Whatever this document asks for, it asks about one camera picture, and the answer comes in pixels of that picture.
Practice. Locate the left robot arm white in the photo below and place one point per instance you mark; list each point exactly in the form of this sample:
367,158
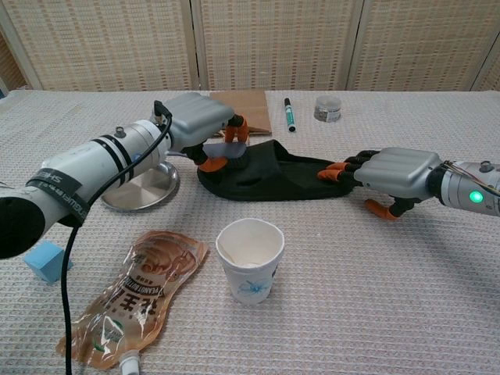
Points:
97,156

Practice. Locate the blue foam cube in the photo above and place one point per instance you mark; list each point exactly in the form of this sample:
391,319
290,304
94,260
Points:
43,261

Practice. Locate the brown paper bag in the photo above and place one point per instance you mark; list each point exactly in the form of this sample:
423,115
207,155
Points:
250,105

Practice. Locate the small clear glass jar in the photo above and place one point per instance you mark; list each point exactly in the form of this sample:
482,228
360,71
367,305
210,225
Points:
328,109

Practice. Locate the green black marker pen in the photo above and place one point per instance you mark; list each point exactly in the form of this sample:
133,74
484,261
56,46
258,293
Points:
290,115

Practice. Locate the brown peanut butter pouch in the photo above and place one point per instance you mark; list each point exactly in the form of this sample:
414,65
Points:
136,293

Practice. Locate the right robot hand silver orange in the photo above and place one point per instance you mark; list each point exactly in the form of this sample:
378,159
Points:
398,172

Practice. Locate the white woven fringed tablecloth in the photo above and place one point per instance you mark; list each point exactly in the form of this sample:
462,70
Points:
351,273

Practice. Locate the white paper cup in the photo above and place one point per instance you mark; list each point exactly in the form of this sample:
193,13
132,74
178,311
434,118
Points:
250,281

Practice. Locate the left robot hand silver orange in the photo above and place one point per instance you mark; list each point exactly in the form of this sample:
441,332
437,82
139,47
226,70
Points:
195,117

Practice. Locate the round stainless steel plate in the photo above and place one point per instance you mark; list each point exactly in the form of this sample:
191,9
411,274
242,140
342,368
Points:
136,193

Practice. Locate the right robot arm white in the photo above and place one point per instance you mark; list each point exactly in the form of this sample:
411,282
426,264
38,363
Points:
468,183

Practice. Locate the black slipper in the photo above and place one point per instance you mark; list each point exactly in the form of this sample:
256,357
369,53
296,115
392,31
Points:
281,176

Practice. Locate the woven bamboo screen panel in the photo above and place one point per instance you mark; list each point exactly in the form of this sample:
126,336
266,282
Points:
493,78
109,43
422,43
273,43
9,66

